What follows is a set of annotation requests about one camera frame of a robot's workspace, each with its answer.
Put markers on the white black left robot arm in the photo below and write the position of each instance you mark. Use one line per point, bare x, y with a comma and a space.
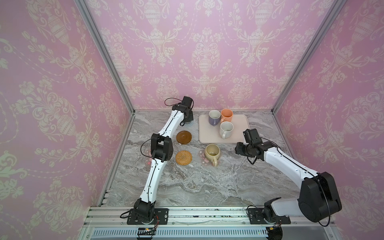
161, 152

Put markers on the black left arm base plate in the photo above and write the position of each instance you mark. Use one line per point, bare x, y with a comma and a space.
160, 216

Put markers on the right aluminium corner post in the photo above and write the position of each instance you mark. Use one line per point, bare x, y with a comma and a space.
319, 35

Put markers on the aluminium front rail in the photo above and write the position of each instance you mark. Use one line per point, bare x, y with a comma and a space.
183, 216

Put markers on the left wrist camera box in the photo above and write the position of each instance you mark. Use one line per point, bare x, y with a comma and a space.
188, 102

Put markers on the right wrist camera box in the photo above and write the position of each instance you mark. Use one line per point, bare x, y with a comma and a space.
252, 137

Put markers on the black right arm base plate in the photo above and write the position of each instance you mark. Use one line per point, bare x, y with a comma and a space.
257, 217

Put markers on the white speckled mug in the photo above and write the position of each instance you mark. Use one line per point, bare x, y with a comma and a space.
226, 129

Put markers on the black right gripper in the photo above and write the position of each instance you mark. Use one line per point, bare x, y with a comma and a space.
240, 149

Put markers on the white perforated cable duct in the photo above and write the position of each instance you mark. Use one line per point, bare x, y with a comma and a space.
179, 233

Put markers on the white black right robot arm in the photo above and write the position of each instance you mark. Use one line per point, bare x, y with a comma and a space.
319, 197

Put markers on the brown round wooden coaster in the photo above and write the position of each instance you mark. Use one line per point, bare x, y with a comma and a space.
184, 137

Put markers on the cream rectangular tray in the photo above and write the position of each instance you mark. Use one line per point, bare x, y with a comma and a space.
209, 134

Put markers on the purple ceramic mug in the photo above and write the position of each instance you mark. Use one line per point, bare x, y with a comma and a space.
214, 117

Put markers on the grey ceramic mug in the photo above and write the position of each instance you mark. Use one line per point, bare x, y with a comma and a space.
190, 117

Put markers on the orange ceramic mug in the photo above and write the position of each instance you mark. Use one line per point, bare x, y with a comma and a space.
226, 115

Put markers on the left aluminium corner post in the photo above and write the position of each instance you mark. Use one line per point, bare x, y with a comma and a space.
102, 48

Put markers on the beige glazed round mug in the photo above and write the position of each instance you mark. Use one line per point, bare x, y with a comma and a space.
213, 153

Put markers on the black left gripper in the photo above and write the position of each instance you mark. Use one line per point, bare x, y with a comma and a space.
188, 112

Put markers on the woven rattan round coaster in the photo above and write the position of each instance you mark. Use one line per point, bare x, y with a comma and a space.
183, 158

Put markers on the pink flower coaster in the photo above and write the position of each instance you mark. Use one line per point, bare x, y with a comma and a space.
148, 158
205, 160

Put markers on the aluminium corner post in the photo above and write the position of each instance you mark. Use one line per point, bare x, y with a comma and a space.
319, 35
102, 48

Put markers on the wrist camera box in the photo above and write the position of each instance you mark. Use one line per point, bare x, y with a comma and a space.
188, 102
252, 137

